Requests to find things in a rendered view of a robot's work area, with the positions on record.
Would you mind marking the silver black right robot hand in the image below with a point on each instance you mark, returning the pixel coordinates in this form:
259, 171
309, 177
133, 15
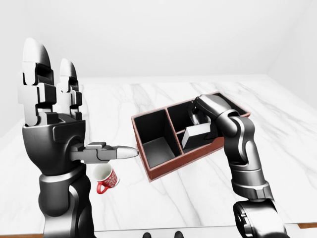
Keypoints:
215, 104

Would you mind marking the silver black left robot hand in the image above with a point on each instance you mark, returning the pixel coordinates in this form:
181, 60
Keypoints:
49, 146

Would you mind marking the white grey book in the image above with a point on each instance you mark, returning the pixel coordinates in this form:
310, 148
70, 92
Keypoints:
192, 134

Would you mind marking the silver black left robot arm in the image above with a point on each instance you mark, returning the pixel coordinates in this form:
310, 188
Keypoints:
62, 208

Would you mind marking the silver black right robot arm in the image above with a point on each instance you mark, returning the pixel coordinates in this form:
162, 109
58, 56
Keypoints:
247, 161

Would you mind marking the red-brown desk caddy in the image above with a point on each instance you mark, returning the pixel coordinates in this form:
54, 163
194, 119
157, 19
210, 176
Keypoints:
158, 124

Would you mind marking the red and white mug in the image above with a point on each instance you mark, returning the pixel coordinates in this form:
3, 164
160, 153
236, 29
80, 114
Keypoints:
109, 177

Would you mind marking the small dark rounded shape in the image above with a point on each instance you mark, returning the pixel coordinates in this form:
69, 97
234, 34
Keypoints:
178, 234
147, 235

